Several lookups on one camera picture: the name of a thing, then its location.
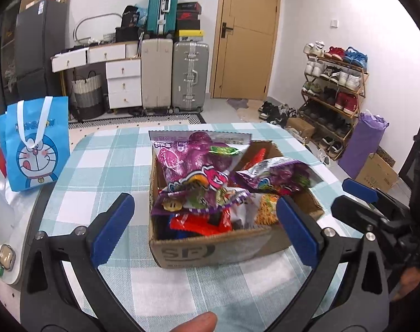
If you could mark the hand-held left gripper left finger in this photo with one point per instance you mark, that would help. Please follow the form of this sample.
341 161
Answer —
113 228

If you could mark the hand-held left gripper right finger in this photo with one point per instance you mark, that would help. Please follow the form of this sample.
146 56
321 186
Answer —
298 235

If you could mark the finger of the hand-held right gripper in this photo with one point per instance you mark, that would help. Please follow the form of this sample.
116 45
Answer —
360 187
355 211

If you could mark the noodle snack packet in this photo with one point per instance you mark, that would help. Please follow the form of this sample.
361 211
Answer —
267 211

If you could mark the small purple snack packet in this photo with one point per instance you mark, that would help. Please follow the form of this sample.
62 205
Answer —
279 176

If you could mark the red cookie packet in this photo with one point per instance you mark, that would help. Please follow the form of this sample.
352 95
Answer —
196 226

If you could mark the red chips packet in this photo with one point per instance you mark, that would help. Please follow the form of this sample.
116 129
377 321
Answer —
257 158

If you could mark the large purple snack packet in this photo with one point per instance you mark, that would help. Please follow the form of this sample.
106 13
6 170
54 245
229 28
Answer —
196 166

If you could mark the person's right hand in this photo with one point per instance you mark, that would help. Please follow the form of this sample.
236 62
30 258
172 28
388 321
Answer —
408 283

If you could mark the person's left hand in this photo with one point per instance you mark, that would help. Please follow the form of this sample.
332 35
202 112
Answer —
196 322

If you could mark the large open cardboard box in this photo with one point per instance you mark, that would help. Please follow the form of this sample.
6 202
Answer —
377 174

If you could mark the small brown cardboard box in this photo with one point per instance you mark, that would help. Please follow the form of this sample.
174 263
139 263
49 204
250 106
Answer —
301 128

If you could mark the wooden shoe rack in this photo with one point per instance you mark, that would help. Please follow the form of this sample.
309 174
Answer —
334 90

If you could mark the striped floor rug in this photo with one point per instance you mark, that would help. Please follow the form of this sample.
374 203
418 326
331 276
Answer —
133 121

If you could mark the small beige rounded device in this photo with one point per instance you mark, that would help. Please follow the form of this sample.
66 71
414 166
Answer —
6 257

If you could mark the scattered shoes group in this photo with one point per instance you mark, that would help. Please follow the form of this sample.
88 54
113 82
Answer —
275 110

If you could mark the blue cartoon tote bag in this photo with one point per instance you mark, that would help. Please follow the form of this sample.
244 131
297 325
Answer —
33 145

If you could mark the woven laundry basket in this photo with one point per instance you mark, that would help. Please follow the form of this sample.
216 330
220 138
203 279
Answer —
87 96

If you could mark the grey floor cloth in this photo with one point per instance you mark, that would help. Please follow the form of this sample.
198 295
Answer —
238 103

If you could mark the white drawer desk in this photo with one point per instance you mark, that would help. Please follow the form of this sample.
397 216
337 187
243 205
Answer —
120 76

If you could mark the beige suitcase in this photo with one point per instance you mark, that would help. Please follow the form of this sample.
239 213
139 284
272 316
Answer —
157 76

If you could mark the silver suitcase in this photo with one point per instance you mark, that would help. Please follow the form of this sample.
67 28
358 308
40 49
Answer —
191 76

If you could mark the wooden door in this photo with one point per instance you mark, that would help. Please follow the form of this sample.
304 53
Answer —
246 34

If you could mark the grey refrigerator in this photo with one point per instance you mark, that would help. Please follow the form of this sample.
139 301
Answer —
40 48

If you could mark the black bag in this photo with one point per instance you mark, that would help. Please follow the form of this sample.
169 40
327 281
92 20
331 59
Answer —
128 24

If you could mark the dark glass cabinet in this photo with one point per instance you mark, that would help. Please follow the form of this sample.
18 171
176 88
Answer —
6 52

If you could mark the yellow and black shoe box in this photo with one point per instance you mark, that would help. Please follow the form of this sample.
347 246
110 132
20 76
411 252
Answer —
189 36

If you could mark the plain black shoe box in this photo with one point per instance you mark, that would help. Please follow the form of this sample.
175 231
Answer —
188 25

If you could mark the red and black shoe box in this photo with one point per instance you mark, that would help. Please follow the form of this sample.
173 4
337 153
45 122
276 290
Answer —
188 15

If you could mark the teal suitcase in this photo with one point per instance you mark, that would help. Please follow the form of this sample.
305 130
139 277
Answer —
163 7

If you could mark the flat black shoe box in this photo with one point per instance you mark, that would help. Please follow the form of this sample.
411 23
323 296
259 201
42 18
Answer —
188 6

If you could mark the white light switch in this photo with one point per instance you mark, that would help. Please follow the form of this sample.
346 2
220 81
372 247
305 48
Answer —
334 22

